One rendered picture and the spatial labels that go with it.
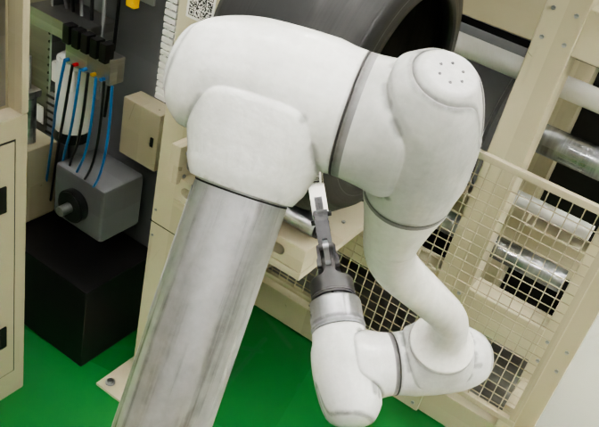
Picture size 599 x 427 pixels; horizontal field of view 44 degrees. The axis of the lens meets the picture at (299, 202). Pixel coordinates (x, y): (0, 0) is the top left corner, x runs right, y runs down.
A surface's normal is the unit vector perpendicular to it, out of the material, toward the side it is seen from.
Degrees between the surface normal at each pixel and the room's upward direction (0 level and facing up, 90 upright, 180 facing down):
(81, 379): 0
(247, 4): 61
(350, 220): 0
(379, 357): 25
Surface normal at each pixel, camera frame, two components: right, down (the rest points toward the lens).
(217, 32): -0.18, -0.63
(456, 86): 0.25, -0.58
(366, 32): 0.33, 0.12
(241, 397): 0.21, -0.82
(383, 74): 0.04, -0.59
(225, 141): -0.27, 0.05
